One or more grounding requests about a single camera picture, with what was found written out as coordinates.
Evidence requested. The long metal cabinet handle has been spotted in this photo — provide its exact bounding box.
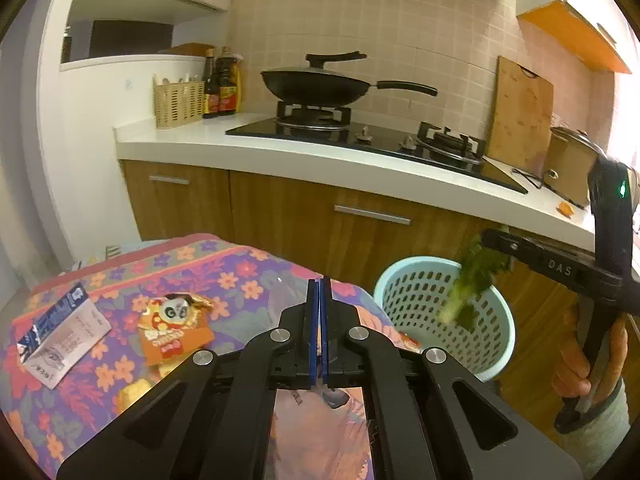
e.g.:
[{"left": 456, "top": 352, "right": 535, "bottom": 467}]
[{"left": 334, "top": 205, "right": 412, "bottom": 226}]

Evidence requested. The brown sauce jug red label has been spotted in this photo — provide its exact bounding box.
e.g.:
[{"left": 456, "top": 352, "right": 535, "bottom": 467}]
[{"left": 217, "top": 46, "right": 240, "bottom": 117}]

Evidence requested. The yellow wrapper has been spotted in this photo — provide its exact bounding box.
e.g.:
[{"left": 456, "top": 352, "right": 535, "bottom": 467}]
[{"left": 117, "top": 379, "right": 153, "bottom": 409}]

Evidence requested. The wide wooden cabinet door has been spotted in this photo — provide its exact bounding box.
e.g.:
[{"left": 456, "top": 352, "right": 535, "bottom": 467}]
[{"left": 229, "top": 170, "right": 501, "bottom": 311}]

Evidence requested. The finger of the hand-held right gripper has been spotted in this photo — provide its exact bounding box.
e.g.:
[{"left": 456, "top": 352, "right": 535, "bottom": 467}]
[{"left": 481, "top": 228, "right": 542, "bottom": 272}]

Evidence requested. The black wok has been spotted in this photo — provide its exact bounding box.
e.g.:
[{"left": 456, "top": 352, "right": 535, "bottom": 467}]
[{"left": 260, "top": 67, "right": 439, "bottom": 108}]

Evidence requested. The wooden cutting board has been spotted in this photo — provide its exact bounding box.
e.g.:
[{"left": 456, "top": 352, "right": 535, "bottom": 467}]
[{"left": 486, "top": 56, "right": 555, "bottom": 177}]

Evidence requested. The orange upper cabinet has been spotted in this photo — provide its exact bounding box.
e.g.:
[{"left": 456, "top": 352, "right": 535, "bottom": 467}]
[{"left": 515, "top": 0, "right": 636, "bottom": 75}]

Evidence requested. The orange panda snack packet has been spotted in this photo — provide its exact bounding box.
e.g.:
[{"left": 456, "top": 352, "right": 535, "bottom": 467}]
[{"left": 137, "top": 292, "right": 216, "bottom": 367}]

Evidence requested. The floral tablecloth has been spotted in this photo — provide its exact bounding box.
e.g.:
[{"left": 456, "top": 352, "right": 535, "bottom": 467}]
[{"left": 0, "top": 232, "right": 426, "bottom": 480}]

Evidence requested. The dark soy sauce bottle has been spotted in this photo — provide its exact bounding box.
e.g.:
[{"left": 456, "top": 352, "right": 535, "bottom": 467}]
[{"left": 202, "top": 49, "right": 221, "bottom": 120}]

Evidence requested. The white blue paper packet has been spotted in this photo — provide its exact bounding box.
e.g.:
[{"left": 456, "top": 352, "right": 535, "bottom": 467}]
[{"left": 17, "top": 282, "right": 112, "bottom": 390}]

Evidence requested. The person's right hand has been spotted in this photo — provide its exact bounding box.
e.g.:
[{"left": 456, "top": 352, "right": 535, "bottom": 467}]
[{"left": 551, "top": 305, "right": 630, "bottom": 402}]

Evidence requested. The black power cable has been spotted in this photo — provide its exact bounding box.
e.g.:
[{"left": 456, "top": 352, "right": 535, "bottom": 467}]
[{"left": 511, "top": 167, "right": 588, "bottom": 208}]

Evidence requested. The clear plastic bag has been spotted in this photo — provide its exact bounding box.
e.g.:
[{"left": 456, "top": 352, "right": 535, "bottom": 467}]
[{"left": 267, "top": 275, "right": 381, "bottom": 480}]

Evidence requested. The person's right forearm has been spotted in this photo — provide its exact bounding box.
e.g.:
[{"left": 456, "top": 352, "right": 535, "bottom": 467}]
[{"left": 557, "top": 377, "right": 632, "bottom": 478}]

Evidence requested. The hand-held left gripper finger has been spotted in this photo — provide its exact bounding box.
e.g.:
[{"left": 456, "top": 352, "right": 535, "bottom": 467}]
[
  {"left": 56, "top": 279, "right": 321, "bottom": 480},
  {"left": 321, "top": 277, "right": 585, "bottom": 480}
]

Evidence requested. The black burner grate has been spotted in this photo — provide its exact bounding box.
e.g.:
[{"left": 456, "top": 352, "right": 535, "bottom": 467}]
[
  {"left": 415, "top": 121, "right": 488, "bottom": 167},
  {"left": 275, "top": 101, "right": 353, "bottom": 131}
]

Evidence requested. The light blue plastic basket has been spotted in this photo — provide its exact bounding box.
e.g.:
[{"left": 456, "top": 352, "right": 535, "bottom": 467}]
[{"left": 371, "top": 255, "right": 517, "bottom": 383}]

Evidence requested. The narrow wooden cabinet door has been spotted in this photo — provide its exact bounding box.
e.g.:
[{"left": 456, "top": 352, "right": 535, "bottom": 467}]
[{"left": 122, "top": 160, "right": 233, "bottom": 241}]

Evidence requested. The green bok choy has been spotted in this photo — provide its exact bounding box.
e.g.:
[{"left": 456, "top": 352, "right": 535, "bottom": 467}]
[{"left": 440, "top": 232, "right": 513, "bottom": 333}]

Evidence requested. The black glass gas stove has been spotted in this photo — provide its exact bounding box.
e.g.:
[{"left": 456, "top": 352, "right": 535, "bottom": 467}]
[{"left": 225, "top": 102, "right": 529, "bottom": 196}]

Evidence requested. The beige utensil basket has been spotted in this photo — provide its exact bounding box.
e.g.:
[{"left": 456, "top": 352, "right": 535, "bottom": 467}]
[{"left": 152, "top": 80, "right": 206, "bottom": 130}]

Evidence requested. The pot with glass lid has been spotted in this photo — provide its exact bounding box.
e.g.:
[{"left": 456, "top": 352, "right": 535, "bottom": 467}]
[{"left": 542, "top": 126, "right": 606, "bottom": 206}]

